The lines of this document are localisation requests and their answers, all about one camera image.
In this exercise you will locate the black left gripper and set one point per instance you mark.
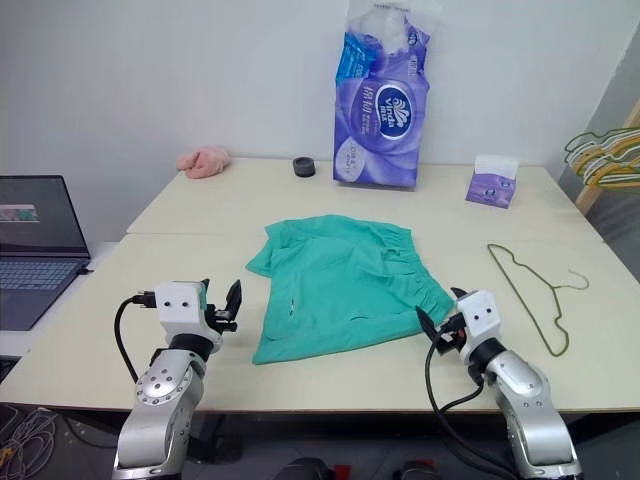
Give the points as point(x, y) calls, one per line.
point(222, 321)

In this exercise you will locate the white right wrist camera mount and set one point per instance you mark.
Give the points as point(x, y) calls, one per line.
point(480, 320)

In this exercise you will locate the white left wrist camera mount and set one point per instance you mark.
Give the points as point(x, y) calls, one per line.
point(175, 305)

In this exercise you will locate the wooden clothes rack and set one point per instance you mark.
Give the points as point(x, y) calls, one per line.
point(589, 200)

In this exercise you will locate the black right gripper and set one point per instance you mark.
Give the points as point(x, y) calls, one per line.
point(447, 340)

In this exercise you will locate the small red object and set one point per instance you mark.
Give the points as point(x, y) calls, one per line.
point(342, 472)

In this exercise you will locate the black tape roll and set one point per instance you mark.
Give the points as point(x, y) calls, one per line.
point(304, 167)

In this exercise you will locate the large purple tissue pack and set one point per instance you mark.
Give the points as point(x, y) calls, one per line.
point(380, 125)

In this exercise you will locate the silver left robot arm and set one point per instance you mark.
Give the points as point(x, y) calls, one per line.
point(160, 400)

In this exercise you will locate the small purple tissue pack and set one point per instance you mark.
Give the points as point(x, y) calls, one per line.
point(487, 192)

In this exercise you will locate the dark grey laptop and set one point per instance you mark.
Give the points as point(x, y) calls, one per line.
point(35, 225)

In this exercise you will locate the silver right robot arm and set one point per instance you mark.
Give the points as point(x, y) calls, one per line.
point(525, 400)

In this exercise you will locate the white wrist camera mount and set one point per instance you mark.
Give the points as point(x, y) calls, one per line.
point(175, 305)
point(480, 320)

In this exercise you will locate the green shorts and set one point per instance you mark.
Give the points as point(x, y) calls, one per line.
point(340, 290)

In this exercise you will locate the pink cloth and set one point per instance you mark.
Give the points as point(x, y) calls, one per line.
point(205, 162)

